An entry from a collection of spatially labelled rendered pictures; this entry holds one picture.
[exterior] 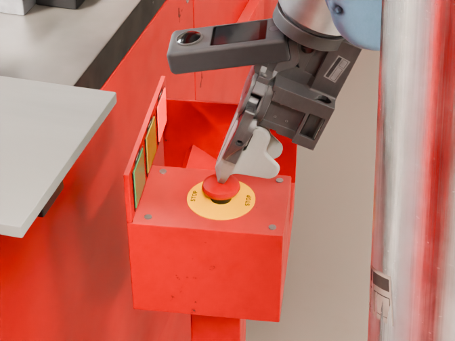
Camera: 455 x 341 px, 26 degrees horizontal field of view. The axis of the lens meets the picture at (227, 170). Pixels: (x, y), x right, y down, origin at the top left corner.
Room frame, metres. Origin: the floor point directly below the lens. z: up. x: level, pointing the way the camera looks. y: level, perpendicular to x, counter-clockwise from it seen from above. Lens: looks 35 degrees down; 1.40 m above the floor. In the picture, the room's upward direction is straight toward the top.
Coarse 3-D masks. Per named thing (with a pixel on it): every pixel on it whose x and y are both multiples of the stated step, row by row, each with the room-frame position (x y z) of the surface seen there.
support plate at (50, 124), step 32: (0, 96) 0.67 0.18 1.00; (32, 96) 0.67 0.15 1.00; (64, 96) 0.67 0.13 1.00; (96, 96) 0.67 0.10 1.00; (0, 128) 0.63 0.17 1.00; (32, 128) 0.63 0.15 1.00; (64, 128) 0.63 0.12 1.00; (96, 128) 0.64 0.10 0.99; (0, 160) 0.58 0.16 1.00; (32, 160) 0.58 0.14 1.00; (64, 160) 0.58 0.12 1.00; (0, 192) 0.54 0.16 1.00; (32, 192) 0.54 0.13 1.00; (0, 224) 0.51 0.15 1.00
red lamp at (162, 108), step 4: (164, 92) 0.96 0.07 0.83; (164, 96) 0.96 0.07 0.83; (160, 100) 0.94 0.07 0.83; (164, 100) 0.96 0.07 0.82; (160, 104) 0.94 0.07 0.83; (164, 104) 0.96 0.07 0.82; (160, 108) 0.94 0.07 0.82; (164, 108) 0.96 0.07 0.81; (160, 112) 0.94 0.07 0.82; (164, 112) 0.96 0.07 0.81; (160, 116) 0.94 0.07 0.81; (164, 116) 0.96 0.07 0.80; (160, 120) 0.94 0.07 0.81; (164, 120) 0.96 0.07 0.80; (160, 124) 0.94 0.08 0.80; (164, 124) 0.96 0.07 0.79; (160, 128) 0.94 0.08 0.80; (164, 128) 0.95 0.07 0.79; (160, 132) 0.94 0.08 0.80; (160, 136) 0.93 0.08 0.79
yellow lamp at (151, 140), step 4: (152, 120) 0.90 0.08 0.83; (152, 124) 0.90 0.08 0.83; (152, 128) 0.90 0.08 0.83; (148, 132) 0.88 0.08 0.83; (152, 132) 0.89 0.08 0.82; (148, 136) 0.87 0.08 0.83; (152, 136) 0.89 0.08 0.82; (148, 140) 0.87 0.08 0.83; (152, 140) 0.89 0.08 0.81; (148, 144) 0.87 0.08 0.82; (152, 144) 0.89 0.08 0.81; (148, 148) 0.87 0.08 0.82; (152, 148) 0.89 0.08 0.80; (148, 152) 0.87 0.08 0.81; (152, 152) 0.89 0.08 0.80; (148, 156) 0.87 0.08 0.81; (152, 156) 0.89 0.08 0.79; (148, 160) 0.87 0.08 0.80; (152, 160) 0.89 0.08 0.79; (148, 164) 0.87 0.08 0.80; (148, 168) 0.87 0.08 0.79; (148, 172) 0.87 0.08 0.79
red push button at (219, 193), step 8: (216, 176) 0.84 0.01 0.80; (232, 176) 0.84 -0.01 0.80; (208, 184) 0.83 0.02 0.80; (216, 184) 0.82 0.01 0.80; (224, 184) 0.82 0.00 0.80; (232, 184) 0.82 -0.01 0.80; (208, 192) 0.82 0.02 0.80; (216, 192) 0.81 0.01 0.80; (224, 192) 0.81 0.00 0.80; (232, 192) 0.82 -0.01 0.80; (216, 200) 0.82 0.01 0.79; (224, 200) 0.82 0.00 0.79
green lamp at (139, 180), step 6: (138, 162) 0.82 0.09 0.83; (138, 168) 0.82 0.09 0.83; (144, 168) 0.85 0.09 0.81; (138, 174) 0.82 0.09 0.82; (144, 174) 0.85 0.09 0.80; (138, 180) 0.82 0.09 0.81; (144, 180) 0.84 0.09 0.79; (138, 186) 0.82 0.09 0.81; (138, 192) 0.81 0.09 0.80; (138, 198) 0.81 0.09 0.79
